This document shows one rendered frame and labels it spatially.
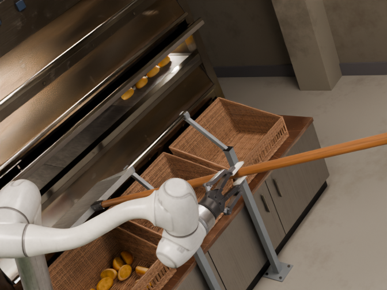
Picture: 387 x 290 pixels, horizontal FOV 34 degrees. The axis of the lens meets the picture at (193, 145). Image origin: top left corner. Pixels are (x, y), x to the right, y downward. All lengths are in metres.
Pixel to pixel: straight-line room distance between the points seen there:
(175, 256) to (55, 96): 1.70
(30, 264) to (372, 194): 2.65
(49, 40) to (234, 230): 1.45
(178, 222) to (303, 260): 2.31
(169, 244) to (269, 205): 2.08
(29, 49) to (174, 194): 1.74
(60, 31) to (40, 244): 1.65
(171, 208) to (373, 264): 2.29
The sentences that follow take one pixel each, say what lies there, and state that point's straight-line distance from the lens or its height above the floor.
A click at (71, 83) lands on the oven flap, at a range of 3.45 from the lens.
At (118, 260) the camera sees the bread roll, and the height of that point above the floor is 0.64.
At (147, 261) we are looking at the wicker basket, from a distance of 3.57.
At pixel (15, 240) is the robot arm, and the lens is 2.00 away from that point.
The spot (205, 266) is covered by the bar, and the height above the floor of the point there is 0.55.
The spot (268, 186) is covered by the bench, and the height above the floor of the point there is 0.50.
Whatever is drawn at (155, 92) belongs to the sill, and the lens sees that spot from 3.84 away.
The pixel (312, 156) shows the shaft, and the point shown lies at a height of 1.69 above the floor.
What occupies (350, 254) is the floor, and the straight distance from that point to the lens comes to 3.99.
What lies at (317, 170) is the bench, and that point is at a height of 0.23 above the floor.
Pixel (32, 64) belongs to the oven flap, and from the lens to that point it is 3.29.
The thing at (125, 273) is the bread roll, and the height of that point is 0.63.
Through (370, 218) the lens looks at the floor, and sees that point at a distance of 4.19.
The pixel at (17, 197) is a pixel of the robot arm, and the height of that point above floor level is 1.80.
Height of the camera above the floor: 2.74
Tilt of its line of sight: 30 degrees down
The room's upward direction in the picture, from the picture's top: 24 degrees counter-clockwise
